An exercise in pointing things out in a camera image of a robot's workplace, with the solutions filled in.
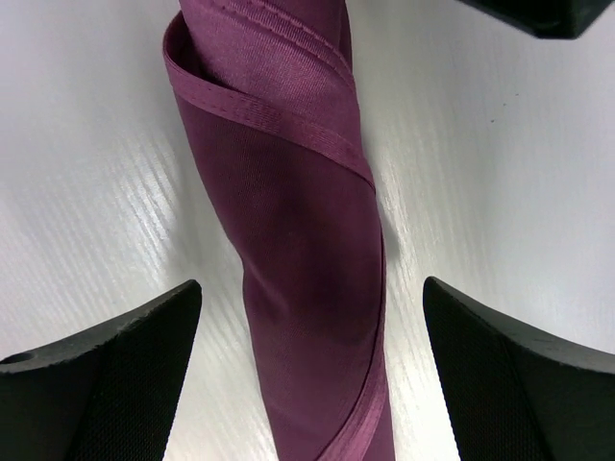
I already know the purple cloth napkin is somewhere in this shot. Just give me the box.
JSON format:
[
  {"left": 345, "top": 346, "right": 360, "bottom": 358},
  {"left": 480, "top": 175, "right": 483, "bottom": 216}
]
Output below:
[{"left": 163, "top": 1, "right": 395, "bottom": 460}]

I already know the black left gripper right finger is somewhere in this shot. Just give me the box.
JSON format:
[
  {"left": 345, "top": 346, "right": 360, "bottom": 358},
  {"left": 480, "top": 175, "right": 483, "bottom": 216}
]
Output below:
[{"left": 423, "top": 278, "right": 614, "bottom": 460}]

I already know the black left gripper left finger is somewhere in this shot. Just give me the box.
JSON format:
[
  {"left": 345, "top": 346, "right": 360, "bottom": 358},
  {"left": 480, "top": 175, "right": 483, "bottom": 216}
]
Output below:
[{"left": 1, "top": 280, "right": 202, "bottom": 461}]

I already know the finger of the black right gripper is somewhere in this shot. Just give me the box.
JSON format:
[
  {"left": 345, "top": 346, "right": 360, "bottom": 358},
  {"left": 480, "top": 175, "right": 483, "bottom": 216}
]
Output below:
[{"left": 461, "top": 0, "right": 603, "bottom": 40}]

